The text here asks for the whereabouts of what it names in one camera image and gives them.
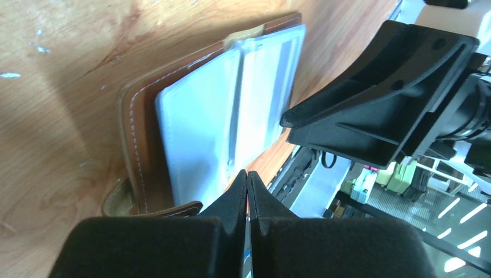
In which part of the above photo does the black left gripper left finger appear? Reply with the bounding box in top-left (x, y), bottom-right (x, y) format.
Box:
top-left (50, 170), bottom-right (247, 277)

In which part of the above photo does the brown leather card holder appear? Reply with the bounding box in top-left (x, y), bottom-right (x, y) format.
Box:
top-left (101, 12), bottom-right (306, 217)

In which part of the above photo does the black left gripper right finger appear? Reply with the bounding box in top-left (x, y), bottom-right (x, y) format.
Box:
top-left (247, 171), bottom-right (435, 277)

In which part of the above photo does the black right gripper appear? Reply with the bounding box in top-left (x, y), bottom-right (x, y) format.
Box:
top-left (280, 20), bottom-right (490, 177)

